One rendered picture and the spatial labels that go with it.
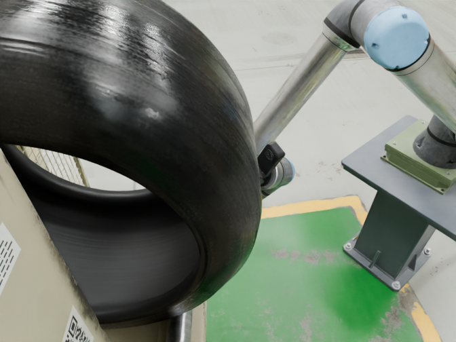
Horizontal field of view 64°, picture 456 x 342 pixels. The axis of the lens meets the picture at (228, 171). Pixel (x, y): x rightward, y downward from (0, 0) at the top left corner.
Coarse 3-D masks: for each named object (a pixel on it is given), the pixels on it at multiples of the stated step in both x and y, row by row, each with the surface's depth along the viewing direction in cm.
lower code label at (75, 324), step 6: (72, 312) 33; (72, 318) 33; (78, 318) 34; (72, 324) 33; (78, 324) 34; (84, 324) 36; (66, 330) 32; (72, 330) 33; (78, 330) 34; (84, 330) 36; (66, 336) 32; (72, 336) 33; (78, 336) 34; (84, 336) 36; (90, 336) 38
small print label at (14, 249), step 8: (0, 232) 23; (8, 232) 23; (0, 240) 23; (8, 240) 23; (0, 248) 23; (8, 248) 23; (16, 248) 24; (0, 256) 23; (8, 256) 23; (16, 256) 24; (0, 264) 23; (8, 264) 23; (0, 272) 23; (8, 272) 23; (0, 280) 22; (0, 288) 22
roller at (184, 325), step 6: (186, 312) 68; (174, 318) 66; (180, 318) 66; (186, 318) 67; (168, 324) 66; (174, 324) 66; (180, 324) 66; (186, 324) 66; (168, 330) 66; (174, 330) 65; (180, 330) 65; (186, 330) 65; (168, 336) 65; (174, 336) 64; (180, 336) 64; (186, 336) 65
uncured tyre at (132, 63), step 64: (0, 0) 36; (64, 0) 38; (128, 0) 43; (0, 64) 31; (64, 64) 32; (128, 64) 35; (192, 64) 42; (0, 128) 33; (64, 128) 33; (128, 128) 34; (192, 128) 37; (64, 192) 78; (128, 192) 82; (192, 192) 40; (256, 192) 47; (64, 256) 75; (128, 256) 77; (192, 256) 71; (128, 320) 60
